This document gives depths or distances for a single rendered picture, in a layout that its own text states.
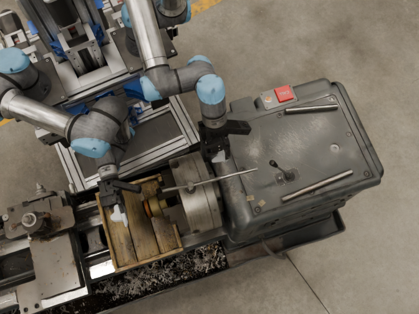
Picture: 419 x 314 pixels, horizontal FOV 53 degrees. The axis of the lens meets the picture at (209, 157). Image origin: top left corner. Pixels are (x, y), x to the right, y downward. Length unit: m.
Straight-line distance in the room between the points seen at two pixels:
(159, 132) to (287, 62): 1.12
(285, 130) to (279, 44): 1.76
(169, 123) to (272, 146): 1.27
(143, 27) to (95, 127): 0.39
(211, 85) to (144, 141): 1.60
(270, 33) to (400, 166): 1.35
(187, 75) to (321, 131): 0.63
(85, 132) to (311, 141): 0.81
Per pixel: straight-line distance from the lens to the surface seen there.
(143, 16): 1.27
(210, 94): 1.13
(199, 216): 1.55
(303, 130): 1.62
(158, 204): 1.64
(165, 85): 1.22
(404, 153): 3.18
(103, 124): 1.45
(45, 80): 1.84
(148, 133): 2.72
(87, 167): 2.72
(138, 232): 1.87
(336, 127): 1.66
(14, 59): 1.70
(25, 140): 3.16
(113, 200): 1.68
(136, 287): 2.18
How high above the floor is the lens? 2.72
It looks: 72 degrees down
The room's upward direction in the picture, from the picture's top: 2 degrees clockwise
